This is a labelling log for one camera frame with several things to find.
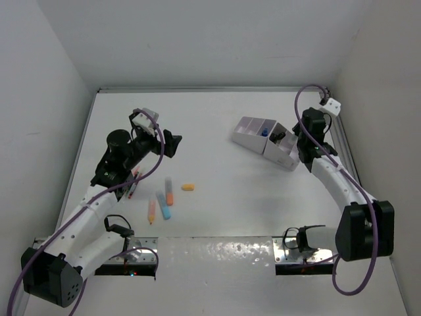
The white three-slot organizer right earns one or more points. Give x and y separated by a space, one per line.
284 154

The metal base plate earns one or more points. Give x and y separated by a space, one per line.
142 254
286 252

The orange pink highlighter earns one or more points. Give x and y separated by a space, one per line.
151 214

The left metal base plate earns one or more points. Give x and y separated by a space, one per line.
142 254

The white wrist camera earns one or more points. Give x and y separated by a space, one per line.
141 123
330 106

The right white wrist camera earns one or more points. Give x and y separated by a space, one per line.
330 106

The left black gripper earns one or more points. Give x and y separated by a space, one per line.
156 148

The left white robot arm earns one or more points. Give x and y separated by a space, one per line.
56 271

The small black scissors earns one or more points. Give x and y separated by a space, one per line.
277 138

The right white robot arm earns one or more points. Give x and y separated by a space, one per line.
354 237

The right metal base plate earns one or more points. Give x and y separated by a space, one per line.
286 252

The white three-slot organizer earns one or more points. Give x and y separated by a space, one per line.
284 154
247 133

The white three-slot organizer left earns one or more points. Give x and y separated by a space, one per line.
247 133

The blue highlighter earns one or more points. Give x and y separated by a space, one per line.
165 210

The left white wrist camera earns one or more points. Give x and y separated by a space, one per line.
141 123

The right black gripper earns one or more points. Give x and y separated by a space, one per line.
296 130

